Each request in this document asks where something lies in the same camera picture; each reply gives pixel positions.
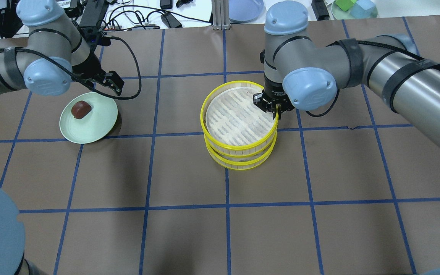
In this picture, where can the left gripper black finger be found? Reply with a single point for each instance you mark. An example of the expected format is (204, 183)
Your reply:
(115, 82)

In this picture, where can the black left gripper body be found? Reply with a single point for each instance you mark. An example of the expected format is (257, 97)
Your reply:
(88, 68)

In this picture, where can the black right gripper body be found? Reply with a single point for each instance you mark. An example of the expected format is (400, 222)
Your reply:
(273, 88)

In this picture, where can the brown steamed bun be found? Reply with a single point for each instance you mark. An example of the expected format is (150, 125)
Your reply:
(80, 109)

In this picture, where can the yellow-rimmed steamer layer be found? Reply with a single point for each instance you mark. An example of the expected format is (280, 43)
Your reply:
(242, 162)
(231, 121)

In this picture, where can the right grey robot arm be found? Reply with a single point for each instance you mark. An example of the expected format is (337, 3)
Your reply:
(297, 74)

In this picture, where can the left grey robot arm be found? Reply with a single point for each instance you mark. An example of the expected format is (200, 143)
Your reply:
(56, 54)

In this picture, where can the mint green plate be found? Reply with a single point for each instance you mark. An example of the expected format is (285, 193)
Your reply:
(94, 125)

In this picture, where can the black power adapter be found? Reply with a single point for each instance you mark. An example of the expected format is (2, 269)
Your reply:
(93, 13)

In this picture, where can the blue plate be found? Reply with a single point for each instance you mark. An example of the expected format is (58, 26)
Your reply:
(245, 11)

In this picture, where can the green plate with blocks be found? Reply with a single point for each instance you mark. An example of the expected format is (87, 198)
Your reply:
(354, 9)

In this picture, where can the aluminium frame post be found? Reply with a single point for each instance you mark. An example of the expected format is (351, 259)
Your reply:
(220, 15)

